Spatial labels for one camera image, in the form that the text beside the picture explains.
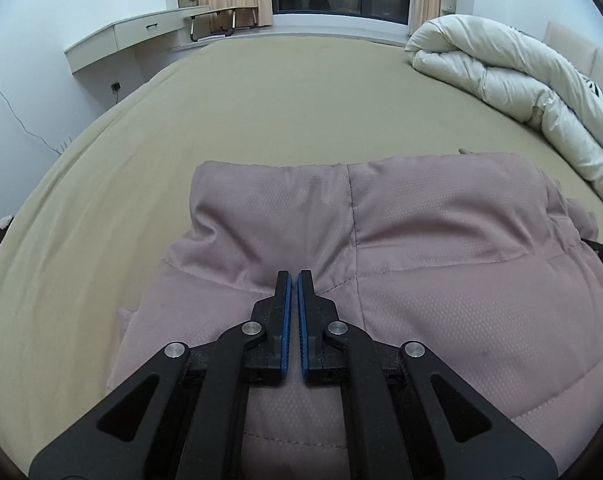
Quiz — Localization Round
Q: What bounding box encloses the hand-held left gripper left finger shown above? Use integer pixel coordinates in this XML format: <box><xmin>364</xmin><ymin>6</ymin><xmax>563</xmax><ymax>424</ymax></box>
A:
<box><xmin>28</xmin><ymin>270</ymin><xmax>294</xmax><ymax>480</ymax></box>

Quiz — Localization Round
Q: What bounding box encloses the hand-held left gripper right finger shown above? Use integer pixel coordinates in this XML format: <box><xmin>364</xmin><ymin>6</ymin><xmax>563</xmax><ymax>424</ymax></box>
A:
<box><xmin>297</xmin><ymin>270</ymin><xmax>559</xmax><ymax>480</ymax></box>

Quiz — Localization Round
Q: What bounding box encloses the pink hooded puffer coat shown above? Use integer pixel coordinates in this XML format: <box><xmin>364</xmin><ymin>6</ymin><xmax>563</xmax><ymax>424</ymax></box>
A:
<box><xmin>104</xmin><ymin>149</ymin><xmax>603</xmax><ymax>480</ymax></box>

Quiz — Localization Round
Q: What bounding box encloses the white folded duvet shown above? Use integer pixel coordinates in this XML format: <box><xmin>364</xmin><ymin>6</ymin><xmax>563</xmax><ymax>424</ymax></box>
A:
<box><xmin>405</xmin><ymin>14</ymin><xmax>603</xmax><ymax>211</ymax></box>

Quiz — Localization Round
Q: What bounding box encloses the beige padded headboard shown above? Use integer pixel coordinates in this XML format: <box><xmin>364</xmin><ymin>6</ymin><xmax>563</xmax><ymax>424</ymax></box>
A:
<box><xmin>542</xmin><ymin>20</ymin><xmax>603</xmax><ymax>83</ymax></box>

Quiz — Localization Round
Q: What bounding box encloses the bed with olive sheet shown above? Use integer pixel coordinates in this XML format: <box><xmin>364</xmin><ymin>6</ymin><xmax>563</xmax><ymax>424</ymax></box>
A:
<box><xmin>0</xmin><ymin>35</ymin><xmax>603</xmax><ymax>441</ymax></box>

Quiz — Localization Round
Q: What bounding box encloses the small folding table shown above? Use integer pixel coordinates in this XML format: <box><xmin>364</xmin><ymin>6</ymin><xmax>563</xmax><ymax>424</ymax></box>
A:
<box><xmin>184</xmin><ymin>7</ymin><xmax>257</xmax><ymax>43</ymax></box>

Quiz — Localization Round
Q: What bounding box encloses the white floating desk with drawer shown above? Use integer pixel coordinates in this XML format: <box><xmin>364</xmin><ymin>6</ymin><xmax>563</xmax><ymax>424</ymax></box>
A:
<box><xmin>64</xmin><ymin>6</ymin><xmax>212</xmax><ymax>76</ymax></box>

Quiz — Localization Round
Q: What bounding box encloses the thin wall cable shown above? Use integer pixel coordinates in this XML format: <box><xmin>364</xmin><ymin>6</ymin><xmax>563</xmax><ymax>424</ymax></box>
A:
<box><xmin>0</xmin><ymin>85</ymin><xmax>64</xmax><ymax>153</ymax></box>

